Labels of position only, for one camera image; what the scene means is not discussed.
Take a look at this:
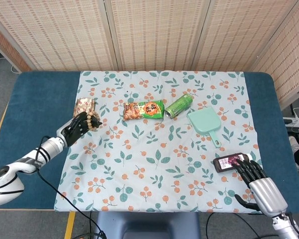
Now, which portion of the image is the woven folding screen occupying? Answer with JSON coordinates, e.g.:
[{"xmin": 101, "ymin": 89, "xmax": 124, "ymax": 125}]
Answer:
[{"xmin": 0, "ymin": 0, "xmax": 299, "ymax": 110}]

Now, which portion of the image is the mint green hand mirror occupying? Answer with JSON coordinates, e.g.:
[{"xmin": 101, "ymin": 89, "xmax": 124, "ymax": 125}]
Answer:
[{"xmin": 186, "ymin": 107, "xmax": 222, "ymax": 147}]

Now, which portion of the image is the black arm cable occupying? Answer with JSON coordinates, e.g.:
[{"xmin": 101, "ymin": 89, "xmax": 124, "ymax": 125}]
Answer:
[{"xmin": 36, "ymin": 135, "xmax": 108, "ymax": 239}]

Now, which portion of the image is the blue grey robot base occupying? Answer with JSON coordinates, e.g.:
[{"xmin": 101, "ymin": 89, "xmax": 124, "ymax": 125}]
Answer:
[{"xmin": 96, "ymin": 211, "xmax": 201, "ymax": 239}]

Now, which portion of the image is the gold snack packet red print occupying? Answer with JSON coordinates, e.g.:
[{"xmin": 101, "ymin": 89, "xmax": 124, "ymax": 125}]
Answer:
[{"xmin": 73, "ymin": 97, "xmax": 98, "ymax": 118}]

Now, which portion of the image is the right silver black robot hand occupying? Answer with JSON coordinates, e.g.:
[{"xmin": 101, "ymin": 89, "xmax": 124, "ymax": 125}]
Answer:
[{"xmin": 234, "ymin": 159, "xmax": 289, "ymax": 221}]

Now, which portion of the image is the wooden bead bracelet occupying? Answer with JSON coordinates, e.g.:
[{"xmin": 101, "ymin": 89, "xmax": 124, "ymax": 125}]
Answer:
[{"xmin": 86, "ymin": 112, "xmax": 101, "ymax": 131}]

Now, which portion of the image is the floral fruit print tablecloth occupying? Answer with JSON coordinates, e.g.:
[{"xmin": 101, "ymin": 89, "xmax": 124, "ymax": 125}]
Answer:
[{"xmin": 53, "ymin": 71, "xmax": 262, "ymax": 214}]

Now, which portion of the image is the green orange snack bag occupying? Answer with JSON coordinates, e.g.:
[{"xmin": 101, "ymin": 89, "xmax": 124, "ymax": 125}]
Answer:
[{"xmin": 123, "ymin": 99, "xmax": 164, "ymax": 122}]

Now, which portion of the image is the green energy drink can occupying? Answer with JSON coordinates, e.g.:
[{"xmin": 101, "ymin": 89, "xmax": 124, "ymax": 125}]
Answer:
[{"xmin": 164, "ymin": 94, "xmax": 193, "ymax": 118}]

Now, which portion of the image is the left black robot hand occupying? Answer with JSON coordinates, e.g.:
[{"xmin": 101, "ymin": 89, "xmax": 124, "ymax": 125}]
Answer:
[{"xmin": 56, "ymin": 111, "xmax": 103, "ymax": 147}]

